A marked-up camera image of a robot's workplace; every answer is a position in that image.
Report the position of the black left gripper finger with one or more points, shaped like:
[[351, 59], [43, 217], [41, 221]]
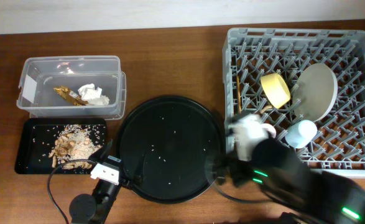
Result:
[[102, 153], [137, 180]]

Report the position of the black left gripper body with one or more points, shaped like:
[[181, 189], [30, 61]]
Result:
[[106, 193]]

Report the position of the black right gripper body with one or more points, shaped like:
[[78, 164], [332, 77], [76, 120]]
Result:
[[228, 172]]

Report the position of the pink cup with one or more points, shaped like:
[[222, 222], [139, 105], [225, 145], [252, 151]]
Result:
[[270, 129]]

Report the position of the blue cup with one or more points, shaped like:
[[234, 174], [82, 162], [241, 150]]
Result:
[[301, 133]]

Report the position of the round black tray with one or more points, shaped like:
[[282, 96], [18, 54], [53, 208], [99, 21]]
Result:
[[176, 135]]

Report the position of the white napkin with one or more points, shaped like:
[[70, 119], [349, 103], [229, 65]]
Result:
[[93, 95]]

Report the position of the wooden chopstick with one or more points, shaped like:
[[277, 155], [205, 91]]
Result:
[[238, 93]]

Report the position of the brown snack wrapper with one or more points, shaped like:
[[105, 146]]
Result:
[[70, 96]]

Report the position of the yellow bowl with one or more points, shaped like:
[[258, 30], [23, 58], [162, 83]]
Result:
[[275, 89]]

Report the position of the grey plate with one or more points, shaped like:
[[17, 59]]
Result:
[[316, 93]]

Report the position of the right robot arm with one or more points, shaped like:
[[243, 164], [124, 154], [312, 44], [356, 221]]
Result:
[[316, 197]]

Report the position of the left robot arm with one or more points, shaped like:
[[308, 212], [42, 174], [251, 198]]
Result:
[[95, 208]]

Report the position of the food scrap in rack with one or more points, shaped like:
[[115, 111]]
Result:
[[268, 107]]

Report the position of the grey dishwasher rack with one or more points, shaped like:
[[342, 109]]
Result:
[[339, 145]]

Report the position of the food scraps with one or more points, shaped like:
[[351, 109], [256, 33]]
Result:
[[73, 143]]

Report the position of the black rectangular tray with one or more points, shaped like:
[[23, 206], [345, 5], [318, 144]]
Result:
[[38, 139]]

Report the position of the clear plastic bin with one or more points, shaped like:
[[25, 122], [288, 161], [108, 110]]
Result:
[[40, 75]]

